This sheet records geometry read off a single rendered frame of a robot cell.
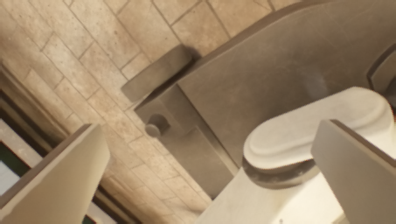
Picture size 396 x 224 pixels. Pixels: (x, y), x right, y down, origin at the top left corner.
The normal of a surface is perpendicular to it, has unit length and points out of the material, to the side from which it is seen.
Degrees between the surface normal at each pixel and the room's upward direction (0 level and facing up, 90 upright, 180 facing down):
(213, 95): 0
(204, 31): 0
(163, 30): 0
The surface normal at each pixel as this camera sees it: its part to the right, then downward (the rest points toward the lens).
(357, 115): -0.57, -0.76
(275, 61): -0.26, 0.52
